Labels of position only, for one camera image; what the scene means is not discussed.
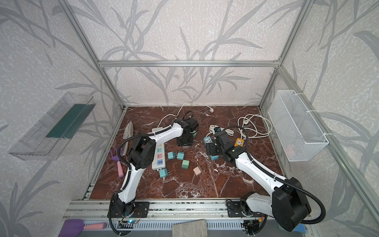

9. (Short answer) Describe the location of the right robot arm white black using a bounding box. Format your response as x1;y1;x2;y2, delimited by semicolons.
205;130;326;232

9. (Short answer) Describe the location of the white power strip cord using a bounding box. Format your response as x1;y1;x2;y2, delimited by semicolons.
156;101;214;128

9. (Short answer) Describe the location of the blue power strip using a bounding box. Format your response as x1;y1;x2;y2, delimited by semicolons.
203;136;219;161

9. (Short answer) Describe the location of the white coiled cable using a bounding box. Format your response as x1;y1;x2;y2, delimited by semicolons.
237;114;273;139

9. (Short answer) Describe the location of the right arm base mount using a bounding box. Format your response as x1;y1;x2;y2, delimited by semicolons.
226;199;263;218

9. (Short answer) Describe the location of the purple pink brush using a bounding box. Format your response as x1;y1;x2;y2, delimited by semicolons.
58;219;107;237

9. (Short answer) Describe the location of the white multicolour power strip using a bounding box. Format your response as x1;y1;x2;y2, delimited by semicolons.
152;143;166;171

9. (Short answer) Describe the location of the clear plastic wall tray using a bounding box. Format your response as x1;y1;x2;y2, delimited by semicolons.
8;92;96;161

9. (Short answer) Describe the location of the white bundled cable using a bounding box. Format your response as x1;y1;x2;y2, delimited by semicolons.
206;124;235;137

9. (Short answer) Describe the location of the metal garden trowel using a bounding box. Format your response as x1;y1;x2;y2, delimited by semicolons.
121;121;134;156

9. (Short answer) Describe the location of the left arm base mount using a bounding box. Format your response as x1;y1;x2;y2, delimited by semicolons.
107;200;150;218

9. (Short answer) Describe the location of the grey sponge block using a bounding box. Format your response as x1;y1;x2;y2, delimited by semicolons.
172;219;208;237

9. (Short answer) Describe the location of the white wire mesh basket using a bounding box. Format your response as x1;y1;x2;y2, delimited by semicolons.
268;90;329;162

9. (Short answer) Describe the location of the purple pink hand rake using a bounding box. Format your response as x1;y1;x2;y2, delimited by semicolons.
109;148;124;178

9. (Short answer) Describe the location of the orange power strip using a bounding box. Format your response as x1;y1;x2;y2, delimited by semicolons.
235;138;245;147

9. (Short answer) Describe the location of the blue sponge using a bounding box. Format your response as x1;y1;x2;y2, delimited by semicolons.
278;224;307;235

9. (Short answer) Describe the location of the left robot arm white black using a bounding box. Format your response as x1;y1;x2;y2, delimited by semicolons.
110;118;199;210

